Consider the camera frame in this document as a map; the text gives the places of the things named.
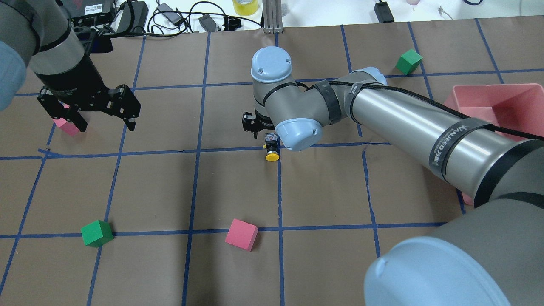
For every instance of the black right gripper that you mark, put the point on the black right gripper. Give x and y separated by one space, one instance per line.
250 122

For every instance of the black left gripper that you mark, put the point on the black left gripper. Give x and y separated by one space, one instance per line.
73 78

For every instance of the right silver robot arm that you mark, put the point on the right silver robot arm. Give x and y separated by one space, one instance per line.
491 256

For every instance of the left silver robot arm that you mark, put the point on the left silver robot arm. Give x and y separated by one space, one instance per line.
35 34

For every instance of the pink cube far side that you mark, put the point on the pink cube far side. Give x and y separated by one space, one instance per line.
66 126

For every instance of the pink cube near base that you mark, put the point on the pink cube near base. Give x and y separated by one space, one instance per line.
242 234

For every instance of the black power adapter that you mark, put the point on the black power adapter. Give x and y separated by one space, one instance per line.
132 22
383 12

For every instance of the green cube near base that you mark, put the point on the green cube near base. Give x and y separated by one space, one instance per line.
96 233

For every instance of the yellow tape roll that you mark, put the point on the yellow tape roll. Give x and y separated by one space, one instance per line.
245 7

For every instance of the green cube near bin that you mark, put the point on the green cube near bin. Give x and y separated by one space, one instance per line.
408 62

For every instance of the pink plastic bin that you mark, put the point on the pink plastic bin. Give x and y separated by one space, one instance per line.
505 110

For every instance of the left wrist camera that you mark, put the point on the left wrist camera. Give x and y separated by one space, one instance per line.
95 40

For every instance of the aluminium frame post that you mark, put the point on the aluminium frame post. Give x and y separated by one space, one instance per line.
272 17

